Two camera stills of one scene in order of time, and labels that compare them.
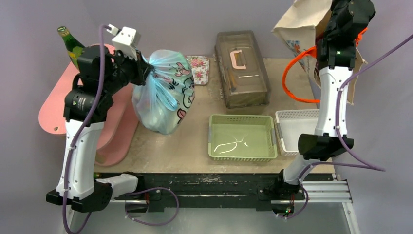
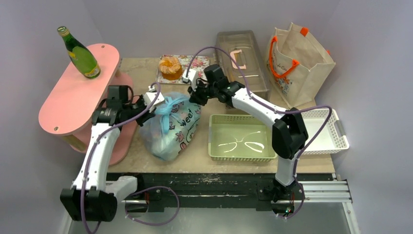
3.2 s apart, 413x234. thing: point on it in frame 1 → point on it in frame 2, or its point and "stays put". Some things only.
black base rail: [273, 193] stays put
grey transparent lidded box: [242, 70] stays put
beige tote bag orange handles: [298, 32] → [296, 63]
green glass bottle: [74, 46] stays put
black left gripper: [141, 68] → [146, 116]
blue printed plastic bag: [161, 104] → [174, 124]
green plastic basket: [242, 138] stays put
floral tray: [200, 66] stays put
